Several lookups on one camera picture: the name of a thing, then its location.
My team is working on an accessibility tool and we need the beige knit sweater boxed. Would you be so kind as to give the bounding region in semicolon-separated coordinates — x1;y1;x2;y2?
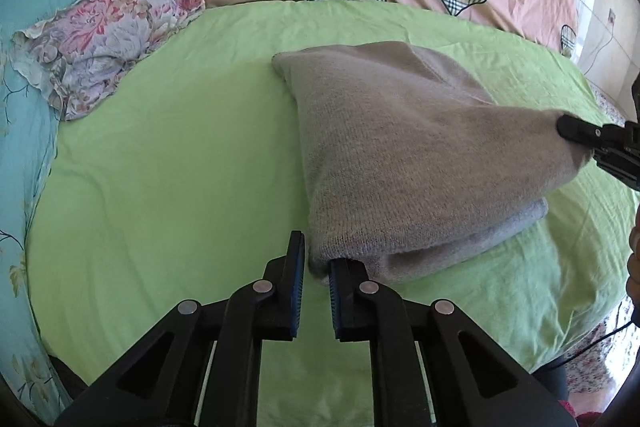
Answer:
272;41;592;283

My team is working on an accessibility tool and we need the person's right hand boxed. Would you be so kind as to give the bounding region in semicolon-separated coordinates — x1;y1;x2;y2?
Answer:
626;228;640;305

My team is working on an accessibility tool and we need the green bed sheet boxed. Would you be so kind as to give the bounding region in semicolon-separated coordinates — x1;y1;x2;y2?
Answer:
26;1;639;426

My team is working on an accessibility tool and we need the floral ruffled pillow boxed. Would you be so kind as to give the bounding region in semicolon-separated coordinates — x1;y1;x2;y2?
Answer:
10;0;205;121

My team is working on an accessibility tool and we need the teal floral blanket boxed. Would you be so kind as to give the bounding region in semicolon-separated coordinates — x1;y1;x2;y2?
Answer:
1;0;76;426

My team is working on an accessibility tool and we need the wall power socket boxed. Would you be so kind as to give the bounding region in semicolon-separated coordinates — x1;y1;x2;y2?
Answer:
608;9;616;27

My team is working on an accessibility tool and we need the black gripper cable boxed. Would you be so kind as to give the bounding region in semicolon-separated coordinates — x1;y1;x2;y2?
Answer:
534;321;634;377

